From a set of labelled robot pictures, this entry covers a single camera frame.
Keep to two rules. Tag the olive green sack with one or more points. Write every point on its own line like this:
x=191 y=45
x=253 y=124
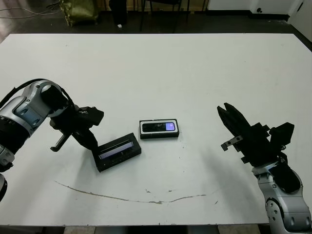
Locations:
x=79 y=12

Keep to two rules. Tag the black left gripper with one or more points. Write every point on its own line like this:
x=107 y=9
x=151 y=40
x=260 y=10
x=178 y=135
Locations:
x=70 y=124

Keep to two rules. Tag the black upright case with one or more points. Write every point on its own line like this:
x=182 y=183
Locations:
x=119 y=12

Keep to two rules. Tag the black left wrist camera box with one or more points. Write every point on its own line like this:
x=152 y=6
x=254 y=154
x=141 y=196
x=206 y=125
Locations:
x=92 y=115

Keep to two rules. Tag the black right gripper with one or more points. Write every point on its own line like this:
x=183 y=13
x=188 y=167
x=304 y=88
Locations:
x=258 y=146

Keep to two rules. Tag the slim black camera with screen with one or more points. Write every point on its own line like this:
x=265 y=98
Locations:
x=156 y=127

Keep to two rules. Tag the black box base white insert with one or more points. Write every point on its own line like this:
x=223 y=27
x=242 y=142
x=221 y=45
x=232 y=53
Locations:
x=159 y=136

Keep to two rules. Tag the black round door stop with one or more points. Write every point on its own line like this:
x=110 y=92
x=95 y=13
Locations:
x=259 y=9

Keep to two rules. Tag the black printed box lid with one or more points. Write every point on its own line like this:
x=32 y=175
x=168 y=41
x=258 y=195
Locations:
x=119 y=156

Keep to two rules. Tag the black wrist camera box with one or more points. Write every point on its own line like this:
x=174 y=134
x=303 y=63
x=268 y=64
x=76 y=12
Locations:
x=92 y=115
x=282 y=132

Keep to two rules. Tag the white door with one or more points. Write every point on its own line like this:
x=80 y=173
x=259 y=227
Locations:
x=304 y=14

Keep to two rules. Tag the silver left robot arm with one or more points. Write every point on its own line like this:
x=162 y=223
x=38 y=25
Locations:
x=22 y=109

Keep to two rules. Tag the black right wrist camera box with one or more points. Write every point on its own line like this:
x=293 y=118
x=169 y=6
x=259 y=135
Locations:
x=282 y=132

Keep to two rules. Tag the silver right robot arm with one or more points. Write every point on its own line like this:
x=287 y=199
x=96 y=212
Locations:
x=287 y=209

